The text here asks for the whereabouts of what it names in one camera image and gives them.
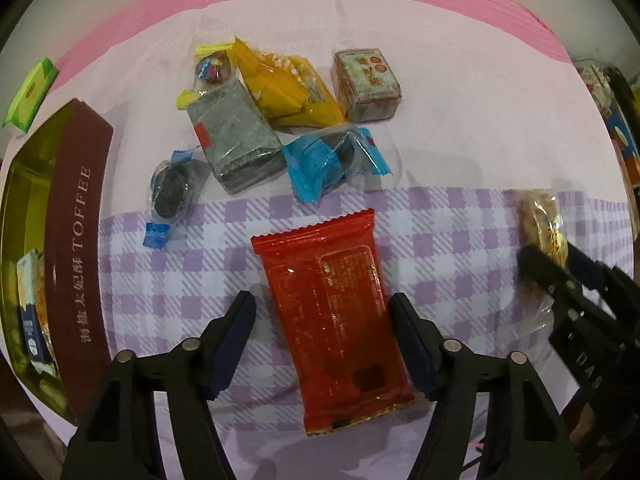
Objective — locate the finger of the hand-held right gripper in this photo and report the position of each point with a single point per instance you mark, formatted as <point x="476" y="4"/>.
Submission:
<point x="587" y="270"/>
<point x="542" y="272"/>

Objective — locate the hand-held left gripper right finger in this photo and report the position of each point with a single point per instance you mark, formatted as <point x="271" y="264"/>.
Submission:
<point x="412" y="345"/>

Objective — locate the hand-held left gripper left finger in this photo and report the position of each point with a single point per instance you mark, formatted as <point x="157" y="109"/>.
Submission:
<point x="232" y="340"/>

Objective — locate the golden pastry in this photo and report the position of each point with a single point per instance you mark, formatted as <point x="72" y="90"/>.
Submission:
<point x="542" y="220"/>

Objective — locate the red snack packet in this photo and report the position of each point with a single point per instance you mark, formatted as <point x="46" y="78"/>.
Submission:
<point x="335" y="320"/>

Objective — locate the brown gold toffee box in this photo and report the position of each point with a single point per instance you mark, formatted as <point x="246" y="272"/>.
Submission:
<point x="75" y="240"/>

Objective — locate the blue snack red mark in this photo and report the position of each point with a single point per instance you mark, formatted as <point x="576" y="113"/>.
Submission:
<point x="325" y="160"/>

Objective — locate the pink purple checked tablecloth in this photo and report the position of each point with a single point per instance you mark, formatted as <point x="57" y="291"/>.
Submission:
<point x="450" y="170"/>

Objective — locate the blue wrapped dark cookie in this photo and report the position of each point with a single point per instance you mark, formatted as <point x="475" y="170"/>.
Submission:
<point x="172" y="190"/>

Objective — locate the floral patterned packet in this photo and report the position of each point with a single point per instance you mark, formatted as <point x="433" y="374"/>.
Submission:
<point x="592" y="85"/>

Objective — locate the white blue snack packet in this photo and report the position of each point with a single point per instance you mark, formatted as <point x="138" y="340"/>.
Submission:
<point x="35" y="310"/>

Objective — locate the grey block snack packet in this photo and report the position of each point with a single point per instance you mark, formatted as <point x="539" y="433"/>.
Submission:
<point x="235" y="135"/>

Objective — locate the square brown boxed pastry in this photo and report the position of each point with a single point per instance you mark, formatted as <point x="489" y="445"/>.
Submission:
<point x="367" y="85"/>

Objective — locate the orange yellow cracker packet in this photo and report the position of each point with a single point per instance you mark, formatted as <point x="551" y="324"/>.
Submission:
<point x="290" y="87"/>

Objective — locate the yellow wrapped round candy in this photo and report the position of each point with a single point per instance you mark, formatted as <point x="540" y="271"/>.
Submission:
<point x="212" y="70"/>

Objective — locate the green snack packet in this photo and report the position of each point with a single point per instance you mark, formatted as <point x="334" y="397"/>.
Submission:
<point x="32" y="92"/>

